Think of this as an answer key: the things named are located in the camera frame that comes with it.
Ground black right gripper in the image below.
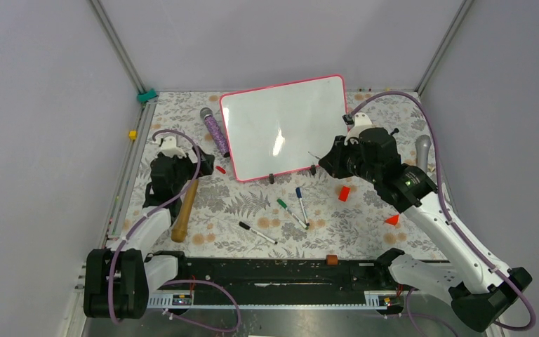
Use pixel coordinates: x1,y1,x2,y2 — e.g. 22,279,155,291
319,134,381,184

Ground pink framed whiteboard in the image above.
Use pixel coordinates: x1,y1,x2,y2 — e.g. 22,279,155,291
219,74,347,183

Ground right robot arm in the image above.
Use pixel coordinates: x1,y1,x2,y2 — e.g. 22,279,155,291
319,128,533,332

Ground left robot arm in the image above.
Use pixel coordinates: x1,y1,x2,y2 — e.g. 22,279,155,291
83,146,215,322

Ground small orange red block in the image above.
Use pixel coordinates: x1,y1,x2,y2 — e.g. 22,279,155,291
338,186,351,202

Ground purple glitter microphone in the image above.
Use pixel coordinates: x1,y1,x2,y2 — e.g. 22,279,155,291
200,107,230,158

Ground blue capped marker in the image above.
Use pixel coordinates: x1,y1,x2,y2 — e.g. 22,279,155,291
295,187,310,226

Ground black capped marker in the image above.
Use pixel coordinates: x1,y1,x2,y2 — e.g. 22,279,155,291
239,221,278,245

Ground green capped marker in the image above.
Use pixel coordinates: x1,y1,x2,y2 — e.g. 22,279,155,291
277,199,309,230

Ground wooden rolling pin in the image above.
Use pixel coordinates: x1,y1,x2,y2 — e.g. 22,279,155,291
171,179,199,243

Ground red triangular block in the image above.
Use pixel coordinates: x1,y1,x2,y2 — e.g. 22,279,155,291
384,214,399,226

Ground silver microphone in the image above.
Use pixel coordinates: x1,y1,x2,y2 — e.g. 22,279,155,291
415,135,432,173

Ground teal corner clamp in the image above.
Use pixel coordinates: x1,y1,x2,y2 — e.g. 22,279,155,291
136,88,158,104

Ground brown small cube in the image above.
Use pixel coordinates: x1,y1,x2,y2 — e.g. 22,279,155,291
326,254,339,265

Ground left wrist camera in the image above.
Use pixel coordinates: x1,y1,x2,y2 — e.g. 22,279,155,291
159,136,187,159

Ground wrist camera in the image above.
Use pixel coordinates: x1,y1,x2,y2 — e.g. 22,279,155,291
342,112,374,145
159,136,187,159

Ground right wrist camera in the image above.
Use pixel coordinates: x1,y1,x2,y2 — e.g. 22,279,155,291
342,112,374,145

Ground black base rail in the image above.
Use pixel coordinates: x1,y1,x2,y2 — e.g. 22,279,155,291
161,251,403,308

